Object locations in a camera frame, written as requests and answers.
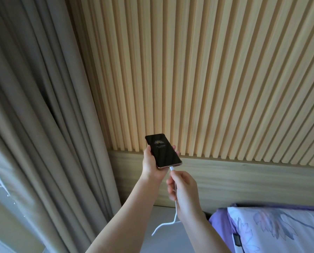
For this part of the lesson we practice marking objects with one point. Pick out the purple bed sheet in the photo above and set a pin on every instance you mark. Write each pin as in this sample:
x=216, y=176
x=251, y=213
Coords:
x=218, y=220

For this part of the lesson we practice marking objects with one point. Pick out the light wooden headboard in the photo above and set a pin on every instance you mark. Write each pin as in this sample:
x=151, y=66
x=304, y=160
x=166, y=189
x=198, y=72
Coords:
x=238, y=181

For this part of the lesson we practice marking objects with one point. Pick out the black pillow tag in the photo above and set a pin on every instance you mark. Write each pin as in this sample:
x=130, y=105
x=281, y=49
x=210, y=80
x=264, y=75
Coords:
x=237, y=239

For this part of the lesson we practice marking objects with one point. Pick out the person's left thumb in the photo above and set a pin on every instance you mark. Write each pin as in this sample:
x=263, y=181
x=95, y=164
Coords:
x=150, y=156

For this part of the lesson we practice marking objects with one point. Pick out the person's right thumb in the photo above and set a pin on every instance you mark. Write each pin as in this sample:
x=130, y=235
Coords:
x=179, y=175

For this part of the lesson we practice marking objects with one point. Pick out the person's left hand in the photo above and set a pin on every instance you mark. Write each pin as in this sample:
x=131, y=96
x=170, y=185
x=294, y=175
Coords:
x=151, y=168

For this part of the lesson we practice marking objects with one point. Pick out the white sheer curtain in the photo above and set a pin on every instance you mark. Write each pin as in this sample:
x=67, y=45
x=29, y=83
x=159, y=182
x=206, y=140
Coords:
x=4, y=208

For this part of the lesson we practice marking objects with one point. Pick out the person's right forearm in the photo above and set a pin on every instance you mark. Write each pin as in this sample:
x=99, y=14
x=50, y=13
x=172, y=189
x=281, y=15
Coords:
x=207, y=229

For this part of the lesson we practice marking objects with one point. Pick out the black smartphone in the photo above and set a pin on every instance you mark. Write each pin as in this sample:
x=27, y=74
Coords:
x=162, y=151

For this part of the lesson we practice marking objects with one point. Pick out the person's left forearm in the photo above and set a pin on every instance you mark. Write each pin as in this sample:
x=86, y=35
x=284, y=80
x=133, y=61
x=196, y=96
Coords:
x=125, y=218

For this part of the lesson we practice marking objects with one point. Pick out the white bedside table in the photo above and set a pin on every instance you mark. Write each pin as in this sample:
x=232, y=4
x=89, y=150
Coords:
x=167, y=242

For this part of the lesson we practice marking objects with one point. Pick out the person's right hand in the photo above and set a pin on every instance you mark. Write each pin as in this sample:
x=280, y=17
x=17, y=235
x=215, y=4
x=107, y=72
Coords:
x=186, y=192

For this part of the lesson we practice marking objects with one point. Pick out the beige pleated curtain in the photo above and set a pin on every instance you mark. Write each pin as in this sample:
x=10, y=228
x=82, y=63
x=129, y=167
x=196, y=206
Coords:
x=41, y=115

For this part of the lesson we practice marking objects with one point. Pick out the white floral pillow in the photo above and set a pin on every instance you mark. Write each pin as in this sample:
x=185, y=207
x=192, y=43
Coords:
x=283, y=231

